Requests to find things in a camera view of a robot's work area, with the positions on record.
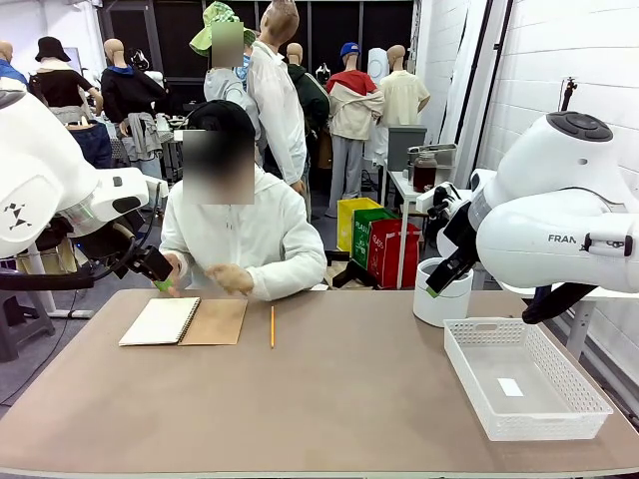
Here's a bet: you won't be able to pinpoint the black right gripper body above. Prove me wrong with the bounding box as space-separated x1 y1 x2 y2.
441 201 479 273

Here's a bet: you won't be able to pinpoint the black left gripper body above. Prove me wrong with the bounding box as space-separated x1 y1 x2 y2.
87 230 175 283

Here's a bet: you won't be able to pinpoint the spiral notebook with brown cover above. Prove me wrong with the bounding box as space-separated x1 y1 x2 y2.
118 296 250 348

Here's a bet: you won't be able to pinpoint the person's left forearm white sleeve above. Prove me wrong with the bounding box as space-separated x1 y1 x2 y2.
247 248 328 302

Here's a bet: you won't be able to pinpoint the person's right hand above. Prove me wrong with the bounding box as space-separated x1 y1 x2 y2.
163 252 190 295

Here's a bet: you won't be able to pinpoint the person's left hand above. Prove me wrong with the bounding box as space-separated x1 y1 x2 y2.
204 262 255 296

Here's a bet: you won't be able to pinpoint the white round lidded bin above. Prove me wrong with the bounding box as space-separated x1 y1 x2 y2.
412 256 474 329

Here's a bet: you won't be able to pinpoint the red recycling bag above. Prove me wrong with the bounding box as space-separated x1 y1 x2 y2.
367 219 422 289

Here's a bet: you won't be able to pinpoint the small white background table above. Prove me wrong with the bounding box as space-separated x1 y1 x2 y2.
386 169 435 290

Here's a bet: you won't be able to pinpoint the brown glass jar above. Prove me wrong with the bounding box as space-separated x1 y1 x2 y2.
412 152 439 194

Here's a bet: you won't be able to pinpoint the steel tray container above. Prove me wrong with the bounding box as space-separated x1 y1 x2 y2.
407 143 458 174

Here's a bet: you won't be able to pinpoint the green recycling bag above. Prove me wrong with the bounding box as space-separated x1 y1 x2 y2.
351 208 400 273

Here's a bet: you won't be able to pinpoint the person's white jacket torso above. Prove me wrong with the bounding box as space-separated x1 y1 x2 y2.
159 167 328 302

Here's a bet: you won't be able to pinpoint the grey box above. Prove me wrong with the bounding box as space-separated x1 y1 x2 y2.
387 125 429 173

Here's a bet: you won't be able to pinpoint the white desk leg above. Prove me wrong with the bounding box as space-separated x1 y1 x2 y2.
29 243 96 320

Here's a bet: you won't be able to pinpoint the yellow recycling bag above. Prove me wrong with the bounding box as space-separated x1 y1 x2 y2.
336 197 384 253

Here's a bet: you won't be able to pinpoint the blue jeans on mannequin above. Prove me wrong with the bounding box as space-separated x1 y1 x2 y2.
64 119 114 170

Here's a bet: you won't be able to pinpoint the large white side table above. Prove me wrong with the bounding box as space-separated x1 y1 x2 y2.
498 278 639 360

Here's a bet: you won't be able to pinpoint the grey stool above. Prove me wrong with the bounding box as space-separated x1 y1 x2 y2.
0 288 56 363

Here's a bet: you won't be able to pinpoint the mannequin in cream shirt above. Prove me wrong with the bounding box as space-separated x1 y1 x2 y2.
377 44 431 129

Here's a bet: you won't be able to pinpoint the mannequin in red beige jacket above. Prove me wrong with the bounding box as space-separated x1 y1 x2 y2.
324 42 385 219

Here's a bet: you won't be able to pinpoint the black cap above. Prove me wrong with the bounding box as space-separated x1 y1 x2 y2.
185 99 257 151

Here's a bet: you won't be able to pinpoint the white perforated plastic basket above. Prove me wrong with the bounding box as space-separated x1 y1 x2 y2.
442 316 614 442

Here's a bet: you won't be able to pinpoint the mannequin in black jacket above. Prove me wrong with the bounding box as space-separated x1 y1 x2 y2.
99 38 174 176

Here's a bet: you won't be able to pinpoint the black tripod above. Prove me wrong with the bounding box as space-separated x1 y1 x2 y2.
558 77 579 112

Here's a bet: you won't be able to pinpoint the mannequin with green hat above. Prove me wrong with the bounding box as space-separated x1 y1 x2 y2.
189 1 261 121

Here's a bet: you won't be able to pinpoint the mannequin in dark green jacket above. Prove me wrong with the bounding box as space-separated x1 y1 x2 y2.
285 42 330 166

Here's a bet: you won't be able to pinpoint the mannequin with black hat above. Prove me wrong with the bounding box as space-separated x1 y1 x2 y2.
28 36 104 126

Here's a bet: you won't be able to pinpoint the tall mannequin in white shirt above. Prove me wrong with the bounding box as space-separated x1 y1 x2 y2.
247 0 309 196

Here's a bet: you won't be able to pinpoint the mannequin in blue top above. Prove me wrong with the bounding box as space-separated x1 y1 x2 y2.
0 40 29 91

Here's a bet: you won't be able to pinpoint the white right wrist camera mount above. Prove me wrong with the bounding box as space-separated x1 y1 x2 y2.
416 182 473 221

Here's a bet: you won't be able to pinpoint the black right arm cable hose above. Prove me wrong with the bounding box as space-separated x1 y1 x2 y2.
521 283 598 325

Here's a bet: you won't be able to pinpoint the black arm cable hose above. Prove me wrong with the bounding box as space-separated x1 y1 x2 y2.
0 234 151 293
521 283 598 325

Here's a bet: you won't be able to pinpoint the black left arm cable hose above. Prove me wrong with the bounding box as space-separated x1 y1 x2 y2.
0 234 151 293

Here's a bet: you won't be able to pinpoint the thin black floor cable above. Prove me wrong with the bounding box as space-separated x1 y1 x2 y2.
0 288 81 405

